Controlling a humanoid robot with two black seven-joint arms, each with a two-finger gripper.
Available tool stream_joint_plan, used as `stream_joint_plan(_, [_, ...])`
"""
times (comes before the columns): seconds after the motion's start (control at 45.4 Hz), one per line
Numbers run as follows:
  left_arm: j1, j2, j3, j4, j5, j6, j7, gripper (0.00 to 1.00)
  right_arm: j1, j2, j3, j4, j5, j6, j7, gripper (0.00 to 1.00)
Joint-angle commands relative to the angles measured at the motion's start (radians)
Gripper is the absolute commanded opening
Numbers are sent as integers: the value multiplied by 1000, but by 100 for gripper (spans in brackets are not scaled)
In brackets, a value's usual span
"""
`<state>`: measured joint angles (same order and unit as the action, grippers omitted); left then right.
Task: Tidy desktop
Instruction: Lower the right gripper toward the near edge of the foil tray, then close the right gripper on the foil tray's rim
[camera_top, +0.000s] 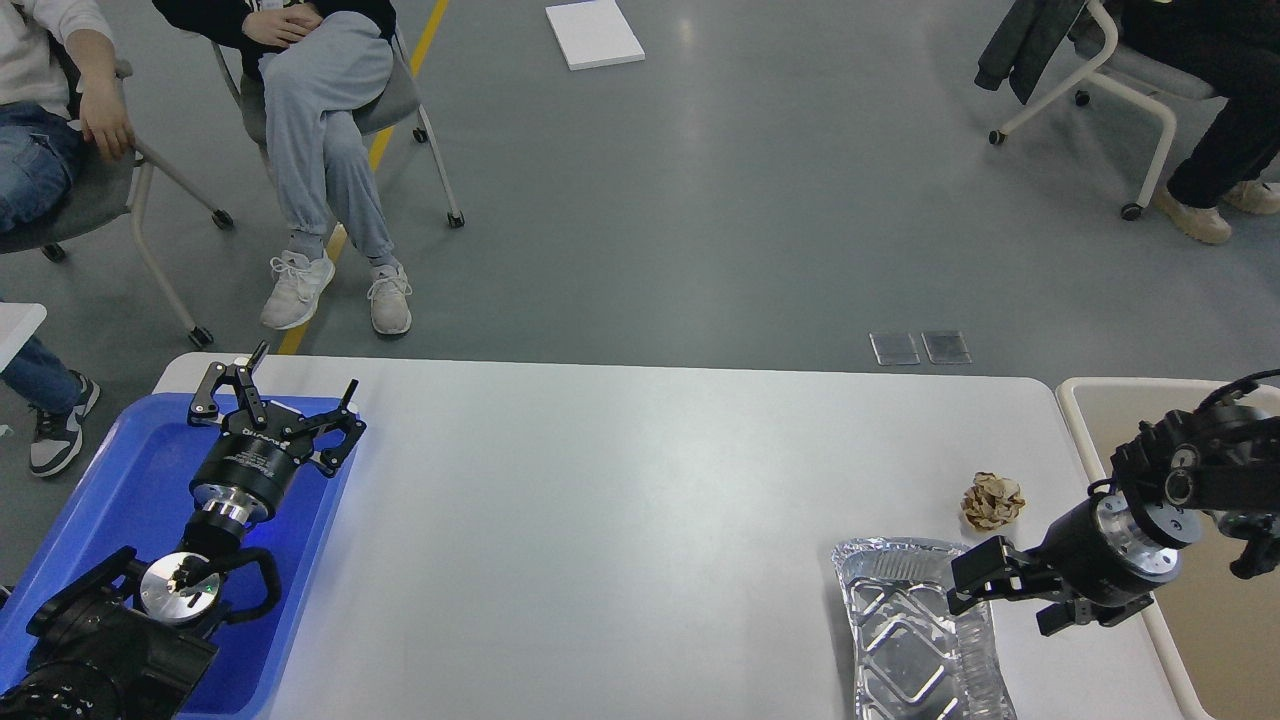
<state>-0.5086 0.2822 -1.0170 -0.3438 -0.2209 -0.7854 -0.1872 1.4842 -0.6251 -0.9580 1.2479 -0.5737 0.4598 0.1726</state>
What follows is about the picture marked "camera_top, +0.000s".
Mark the white chair right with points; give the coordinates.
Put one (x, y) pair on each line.
(1121, 71)

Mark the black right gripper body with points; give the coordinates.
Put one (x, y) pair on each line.
(1113, 555)

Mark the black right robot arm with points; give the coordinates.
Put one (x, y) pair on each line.
(1220, 459)

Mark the metal floor plate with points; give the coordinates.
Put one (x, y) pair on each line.
(946, 348)
(894, 348)

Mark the grey chair middle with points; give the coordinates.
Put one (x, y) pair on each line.
(399, 100)

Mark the white flat box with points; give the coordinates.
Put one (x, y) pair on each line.
(594, 34)

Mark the right metal floor plate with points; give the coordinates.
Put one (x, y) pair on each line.
(946, 348)

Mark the beige plastic bin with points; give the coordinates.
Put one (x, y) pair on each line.
(1216, 634)

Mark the grey chair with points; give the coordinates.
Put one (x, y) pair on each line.
(399, 100)
(104, 191)

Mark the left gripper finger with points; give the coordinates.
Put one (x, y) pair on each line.
(203, 409)
(302, 434)

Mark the person in blue jeans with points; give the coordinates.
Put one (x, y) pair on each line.
(58, 95)

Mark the crumpled brown paper ball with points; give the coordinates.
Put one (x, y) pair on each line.
(991, 502)

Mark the blue plastic tray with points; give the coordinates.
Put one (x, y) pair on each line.
(136, 493)

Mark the person in grey sweatpants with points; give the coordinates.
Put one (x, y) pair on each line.
(318, 61)

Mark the left metal floor plate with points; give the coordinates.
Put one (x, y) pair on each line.
(894, 348)

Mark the dark jacket on chair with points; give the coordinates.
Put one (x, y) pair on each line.
(1023, 45)

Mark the white table corner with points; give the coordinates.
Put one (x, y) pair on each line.
(18, 323)

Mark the grey chair left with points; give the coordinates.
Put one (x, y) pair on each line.
(104, 191)

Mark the aluminium foil tray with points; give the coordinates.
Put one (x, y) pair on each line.
(911, 657)

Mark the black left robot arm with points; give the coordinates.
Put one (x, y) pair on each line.
(172, 584)

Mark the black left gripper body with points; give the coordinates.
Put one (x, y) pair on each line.
(248, 471)

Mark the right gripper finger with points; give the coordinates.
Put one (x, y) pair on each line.
(995, 570)
(1061, 615)

